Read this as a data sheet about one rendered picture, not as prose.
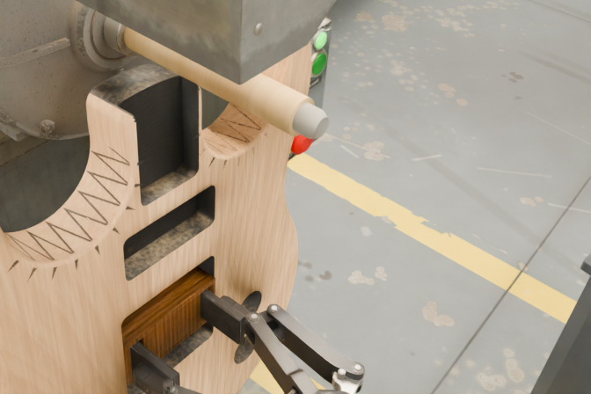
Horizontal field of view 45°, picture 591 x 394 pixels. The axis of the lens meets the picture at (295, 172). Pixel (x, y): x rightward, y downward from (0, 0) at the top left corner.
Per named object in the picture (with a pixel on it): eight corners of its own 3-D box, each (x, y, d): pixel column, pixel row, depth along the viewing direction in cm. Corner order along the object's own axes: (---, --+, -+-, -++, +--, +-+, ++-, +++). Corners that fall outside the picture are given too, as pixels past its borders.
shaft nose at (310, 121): (313, 98, 55) (308, 126, 56) (295, 108, 53) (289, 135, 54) (335, 109, 54) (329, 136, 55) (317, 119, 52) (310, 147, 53)
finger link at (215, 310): (239, 321, 58) (245, 316, 58) (178, 278, 61) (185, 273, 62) (238, 345, 60) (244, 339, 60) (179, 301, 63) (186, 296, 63)
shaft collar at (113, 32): (142, -6, 63) (141, 41, 66) (102, 4, 60) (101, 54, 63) (158, 2, 62) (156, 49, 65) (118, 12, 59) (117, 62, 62)
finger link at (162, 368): (180, 397, 55) (173, 403, 55) (119, 348, 58) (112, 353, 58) (179, 373, 53) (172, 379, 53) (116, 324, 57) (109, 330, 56)
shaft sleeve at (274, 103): (152, 10, 62) (150, 45, 64) (124, 18, 60) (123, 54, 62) (317, 92, 55) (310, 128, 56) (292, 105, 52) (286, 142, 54)
